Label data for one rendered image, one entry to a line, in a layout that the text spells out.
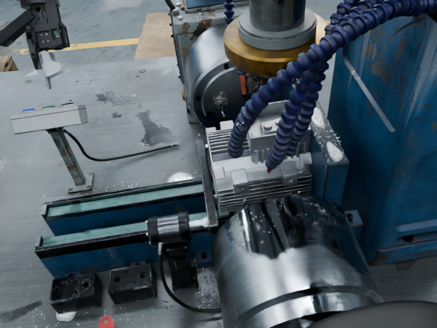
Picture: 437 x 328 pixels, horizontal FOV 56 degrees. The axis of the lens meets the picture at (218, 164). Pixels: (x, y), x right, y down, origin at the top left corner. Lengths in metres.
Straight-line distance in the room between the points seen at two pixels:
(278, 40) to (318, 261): 0.34
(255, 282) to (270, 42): 0.36
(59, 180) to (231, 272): 0.80
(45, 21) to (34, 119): 0.24
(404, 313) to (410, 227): 0.60
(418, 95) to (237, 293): 0.40
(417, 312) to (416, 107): 0.40
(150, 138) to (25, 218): 0.44
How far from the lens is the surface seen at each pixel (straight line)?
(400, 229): 0.95
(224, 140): 0.85
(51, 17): 1.13
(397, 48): 0.76
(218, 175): 0.82
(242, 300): 0.62
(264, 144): 0.81
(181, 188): 1.02
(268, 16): 0.67
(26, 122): 1.13
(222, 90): 1.03
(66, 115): 1.09
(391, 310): 0.36
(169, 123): 1.40
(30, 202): 1.31
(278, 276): 0.60
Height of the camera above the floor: 1.68
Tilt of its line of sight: 46 degrees down
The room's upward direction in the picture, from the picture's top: 7 degrees counter-clockwise
